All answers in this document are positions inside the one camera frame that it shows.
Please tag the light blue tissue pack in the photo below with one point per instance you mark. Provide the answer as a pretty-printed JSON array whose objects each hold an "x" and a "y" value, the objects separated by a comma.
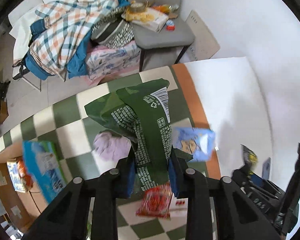
[{"x": 197, "y": 142}]

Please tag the green snack bag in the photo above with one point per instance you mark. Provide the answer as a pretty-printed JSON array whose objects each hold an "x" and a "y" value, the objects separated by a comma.
[{"x": 141, "y": 114}]

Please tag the yellow snack package on chair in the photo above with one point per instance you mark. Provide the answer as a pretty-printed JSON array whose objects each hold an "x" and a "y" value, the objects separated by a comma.
[{"x": 144, "y": 16}]

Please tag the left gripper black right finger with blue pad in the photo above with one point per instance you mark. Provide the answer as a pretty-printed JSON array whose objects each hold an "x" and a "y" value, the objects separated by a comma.
[{"x": 216, "y": 209}]

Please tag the blue blanket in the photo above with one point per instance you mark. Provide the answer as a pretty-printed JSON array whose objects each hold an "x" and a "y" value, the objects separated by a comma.
[{"x": 72, "y": 57}]

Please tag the black yellow snack bag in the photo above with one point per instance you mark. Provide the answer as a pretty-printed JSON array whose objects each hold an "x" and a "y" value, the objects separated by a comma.
[{"x": 250, "y": 160}]

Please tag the red snack bag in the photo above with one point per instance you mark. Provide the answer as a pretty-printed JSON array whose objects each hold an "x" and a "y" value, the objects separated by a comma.
[{"x": 156, "y": 202}]

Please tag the white folding cot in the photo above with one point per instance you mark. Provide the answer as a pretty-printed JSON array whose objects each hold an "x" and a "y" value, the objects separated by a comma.
[{"x": 45, "y": 37}]

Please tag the brown cardboard box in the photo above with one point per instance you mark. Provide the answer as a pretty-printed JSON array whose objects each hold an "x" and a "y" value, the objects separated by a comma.
[{"x": 22, "y": 208}]

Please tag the plaid checkered blanket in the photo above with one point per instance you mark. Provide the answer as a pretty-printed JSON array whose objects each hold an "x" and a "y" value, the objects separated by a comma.
[{"x": 72, "y": 27}]

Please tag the black white patterned cushion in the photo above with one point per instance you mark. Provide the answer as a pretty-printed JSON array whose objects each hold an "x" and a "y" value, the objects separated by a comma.
[{"x": 113, "y": 34}]

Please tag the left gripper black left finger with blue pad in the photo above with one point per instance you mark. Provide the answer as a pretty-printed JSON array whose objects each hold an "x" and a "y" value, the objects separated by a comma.
[{"x": 87, "y": 207}]

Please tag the pink floral folded quilt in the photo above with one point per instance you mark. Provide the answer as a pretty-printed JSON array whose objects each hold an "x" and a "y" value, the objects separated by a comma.
[{"x": 104, "y": 64}]

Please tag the grey chair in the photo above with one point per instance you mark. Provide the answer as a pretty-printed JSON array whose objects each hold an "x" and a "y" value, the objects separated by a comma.
[{"x": 182, "y": 36}]

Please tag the lilac cloth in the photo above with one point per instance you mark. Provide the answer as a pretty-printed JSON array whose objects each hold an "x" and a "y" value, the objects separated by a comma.
[{"x": 110, "y": 148}]

